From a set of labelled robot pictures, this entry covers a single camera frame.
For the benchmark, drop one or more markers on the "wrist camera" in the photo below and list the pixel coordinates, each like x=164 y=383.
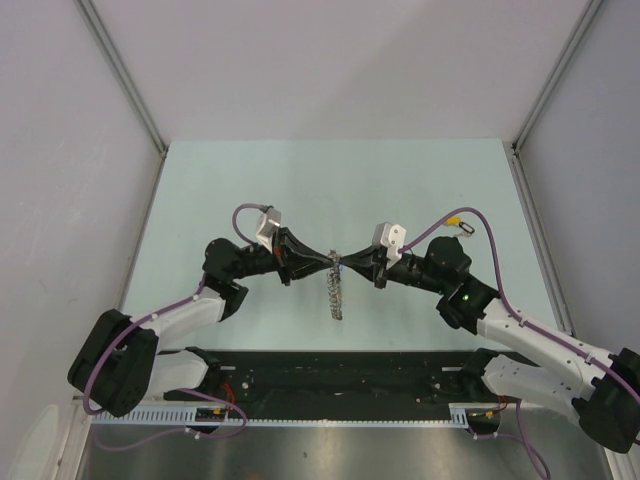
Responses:
x=392 y=238
x=267 y=226

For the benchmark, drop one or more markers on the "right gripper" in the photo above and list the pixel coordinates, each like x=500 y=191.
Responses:
x=372 y=271

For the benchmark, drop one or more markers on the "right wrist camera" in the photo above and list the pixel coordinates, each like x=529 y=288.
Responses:
x=392 y=238

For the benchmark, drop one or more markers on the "metal keyring holder disc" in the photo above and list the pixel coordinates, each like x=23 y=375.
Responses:
x=334 y=286

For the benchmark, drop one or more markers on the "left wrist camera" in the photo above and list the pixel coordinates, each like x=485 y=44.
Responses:
x=267 y=226

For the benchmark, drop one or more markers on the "black white tag key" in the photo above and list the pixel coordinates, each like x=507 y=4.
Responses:
x=466 y=230

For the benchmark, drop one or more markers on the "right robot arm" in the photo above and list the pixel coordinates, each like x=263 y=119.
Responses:
x=593 y=387

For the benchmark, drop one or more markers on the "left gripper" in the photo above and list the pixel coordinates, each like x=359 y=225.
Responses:
x=292 y=259

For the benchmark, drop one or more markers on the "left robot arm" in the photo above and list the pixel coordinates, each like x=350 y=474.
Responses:
x=118 y=364

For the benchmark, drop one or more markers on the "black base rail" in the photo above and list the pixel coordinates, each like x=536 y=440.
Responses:
x=372 y=387

